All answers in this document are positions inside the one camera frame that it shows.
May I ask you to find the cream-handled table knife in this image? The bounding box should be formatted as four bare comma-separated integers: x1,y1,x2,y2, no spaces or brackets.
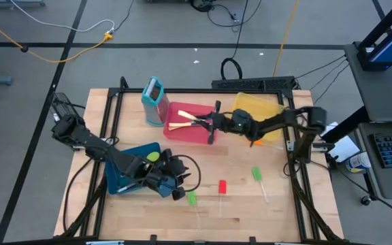
167,121,200,132
177,110,202,123

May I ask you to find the long yellow hanging cable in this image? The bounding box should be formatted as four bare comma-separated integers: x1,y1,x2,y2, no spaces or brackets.
272,0,301,78

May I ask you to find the black aluminium table frame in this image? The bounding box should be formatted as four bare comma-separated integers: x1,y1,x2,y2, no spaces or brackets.
59,76,345,244

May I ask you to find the white floor cable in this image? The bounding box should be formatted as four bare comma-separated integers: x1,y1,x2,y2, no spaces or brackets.
10,0,116,34

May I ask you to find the red spatula clear handle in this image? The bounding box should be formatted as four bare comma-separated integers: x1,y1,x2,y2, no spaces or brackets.
218,180,228,218

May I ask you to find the black cable tangle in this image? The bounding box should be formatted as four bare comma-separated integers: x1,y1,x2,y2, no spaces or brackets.
189,0,263,33

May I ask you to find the yellow extension cable with plug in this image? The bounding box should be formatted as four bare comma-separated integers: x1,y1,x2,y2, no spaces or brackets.
0,10,114,65

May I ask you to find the grey computer cart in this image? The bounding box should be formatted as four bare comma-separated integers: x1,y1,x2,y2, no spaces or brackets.
344,42,392,201

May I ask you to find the black mesh power supply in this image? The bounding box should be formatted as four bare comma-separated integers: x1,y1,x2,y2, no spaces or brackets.
48,92,83,134

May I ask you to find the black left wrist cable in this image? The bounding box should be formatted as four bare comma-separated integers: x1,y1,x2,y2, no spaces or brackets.
174,154,202,193

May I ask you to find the orange spatula clear handle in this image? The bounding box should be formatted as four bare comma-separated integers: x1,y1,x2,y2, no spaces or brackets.
249,138,284,151

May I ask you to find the white paper sheet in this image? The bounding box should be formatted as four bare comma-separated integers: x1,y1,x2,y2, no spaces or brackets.
319,121,361,163

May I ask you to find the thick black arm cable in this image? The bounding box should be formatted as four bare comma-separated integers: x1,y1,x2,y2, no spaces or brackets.
61,158,95,233

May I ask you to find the red plastic bin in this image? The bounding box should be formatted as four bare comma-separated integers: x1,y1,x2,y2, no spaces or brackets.
163,101,219,146

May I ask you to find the yellow plastic bin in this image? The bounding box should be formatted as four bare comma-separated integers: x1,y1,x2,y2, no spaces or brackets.
229,91,285,142

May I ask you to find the teal metal box grater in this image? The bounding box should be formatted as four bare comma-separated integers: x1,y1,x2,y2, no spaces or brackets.
140,76,171,127

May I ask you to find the long black power box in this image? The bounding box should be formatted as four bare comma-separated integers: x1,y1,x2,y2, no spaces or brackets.
211,76,297,91

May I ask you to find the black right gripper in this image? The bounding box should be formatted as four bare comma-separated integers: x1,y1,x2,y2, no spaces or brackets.
191,100,238,144

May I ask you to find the blue plastic bin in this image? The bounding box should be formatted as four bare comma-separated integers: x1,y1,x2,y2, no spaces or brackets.
104,142,178,198

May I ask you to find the white labelled can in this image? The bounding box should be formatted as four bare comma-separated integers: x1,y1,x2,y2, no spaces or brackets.
344,152,372,174

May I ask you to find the green spatula clear handle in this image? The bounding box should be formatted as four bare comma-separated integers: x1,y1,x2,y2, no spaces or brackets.
186,191,202,232
251,166,271,205

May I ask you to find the black looped cable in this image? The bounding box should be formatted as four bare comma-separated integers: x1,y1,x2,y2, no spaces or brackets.
220,0,250,81

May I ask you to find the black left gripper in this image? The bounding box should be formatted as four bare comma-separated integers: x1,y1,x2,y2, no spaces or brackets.
146,148,193,201

